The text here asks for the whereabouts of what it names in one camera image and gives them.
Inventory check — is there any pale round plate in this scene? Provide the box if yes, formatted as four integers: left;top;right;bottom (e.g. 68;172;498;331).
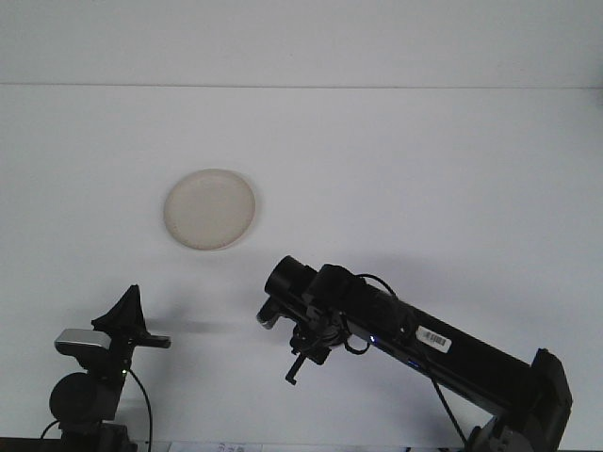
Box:
163;168;259;252

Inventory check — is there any long black arm cable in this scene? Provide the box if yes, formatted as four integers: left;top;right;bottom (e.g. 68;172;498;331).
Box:
343;272;470;446
125;367;155;446

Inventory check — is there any white printed paper sheet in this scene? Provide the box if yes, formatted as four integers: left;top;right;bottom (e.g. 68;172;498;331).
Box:
167;440;284;452

